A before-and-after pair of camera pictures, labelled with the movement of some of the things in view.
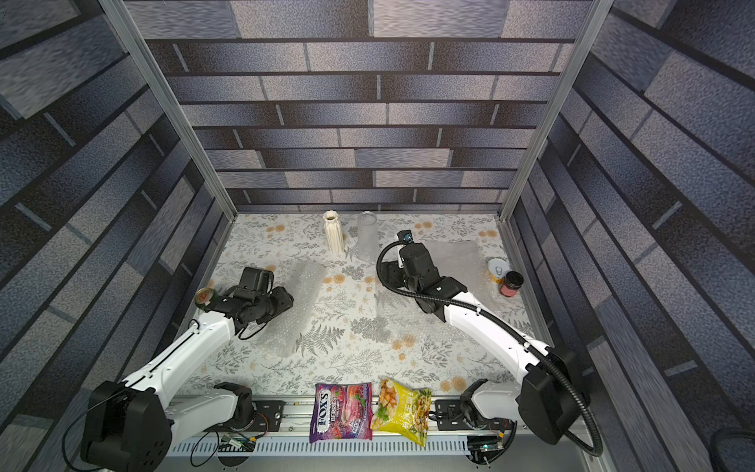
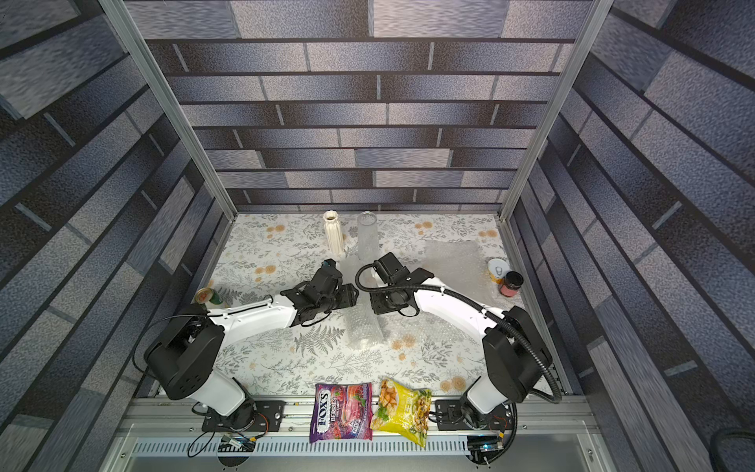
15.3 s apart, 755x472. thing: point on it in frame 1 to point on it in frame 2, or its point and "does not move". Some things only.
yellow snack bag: (404, 409) does not move
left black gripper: (286, 300) to (350, 294)
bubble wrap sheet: (463, 261) does not move
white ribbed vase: (333, 233) does not move
